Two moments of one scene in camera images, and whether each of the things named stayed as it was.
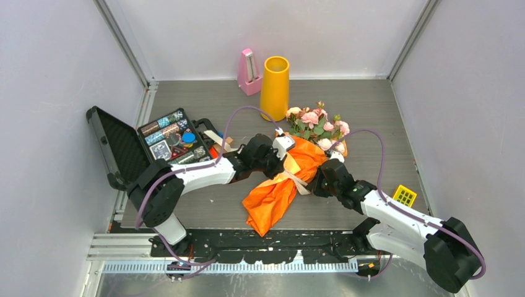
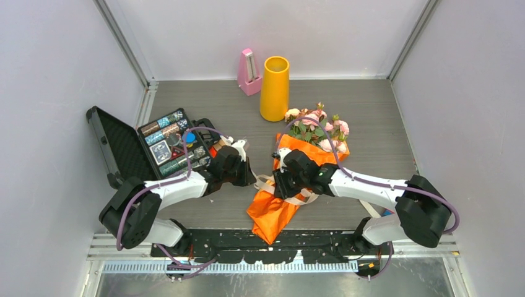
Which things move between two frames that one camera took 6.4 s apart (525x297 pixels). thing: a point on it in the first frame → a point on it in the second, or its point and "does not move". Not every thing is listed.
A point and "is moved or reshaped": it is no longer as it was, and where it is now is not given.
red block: [213, 153] does not move
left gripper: [277, 166] → [247, 177]
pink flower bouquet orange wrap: [315, 137] is moved or reshaped
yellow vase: [275, 97] does not move
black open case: [172, 138] does not move
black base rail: [323, 247] does not move
